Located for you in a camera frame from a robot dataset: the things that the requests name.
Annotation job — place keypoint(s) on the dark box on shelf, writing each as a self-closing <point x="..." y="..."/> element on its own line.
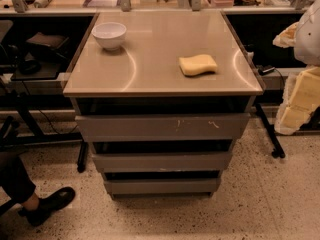
<point x="52" y="42"/>

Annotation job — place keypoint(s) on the grey top drawer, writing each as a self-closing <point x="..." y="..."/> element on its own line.
<point x="162" y="127"/>

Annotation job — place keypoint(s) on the yellow sponge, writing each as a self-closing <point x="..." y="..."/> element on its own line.
<point x="198" y="64"/>

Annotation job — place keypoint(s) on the grey drawer cabinet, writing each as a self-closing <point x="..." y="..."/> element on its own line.
<point x="144" y="78"/>

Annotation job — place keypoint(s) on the person's leg dark trousers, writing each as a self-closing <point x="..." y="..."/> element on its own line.
<point x="16" y="183"/>

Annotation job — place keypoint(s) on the black power adapter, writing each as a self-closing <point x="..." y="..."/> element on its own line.
<point x="264" y="70"/>

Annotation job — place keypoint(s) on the black table leg right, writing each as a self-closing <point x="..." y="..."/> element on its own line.
<point x="277" y="152"/>

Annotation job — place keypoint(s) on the black table leg left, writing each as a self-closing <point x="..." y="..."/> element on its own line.
<point x="82" y="157"/>

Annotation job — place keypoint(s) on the white ceramic bowl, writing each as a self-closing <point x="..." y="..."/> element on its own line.
<point x="109" y="35"/>

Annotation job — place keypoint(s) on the grey drawer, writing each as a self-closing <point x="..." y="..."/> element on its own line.
<point x="162" y="127"/>
<point x="162" y="162"/>
<point x="161" y="187"/>

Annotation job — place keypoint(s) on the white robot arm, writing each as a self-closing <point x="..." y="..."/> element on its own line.
<point x="301" y="95"/>

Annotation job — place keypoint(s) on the black leather shoe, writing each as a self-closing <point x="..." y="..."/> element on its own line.
<point x="47" y="206"/>

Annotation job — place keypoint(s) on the black table leg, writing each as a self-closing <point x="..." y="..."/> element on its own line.
<point x="82" y="157"/>
<point x="277" y="152"/>

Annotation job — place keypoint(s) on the grey bottom drawer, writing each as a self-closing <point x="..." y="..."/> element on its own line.
<point x="161" y="187"/>

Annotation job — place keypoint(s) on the black headphones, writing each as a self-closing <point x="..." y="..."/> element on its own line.
<point x="28" y="65"/>

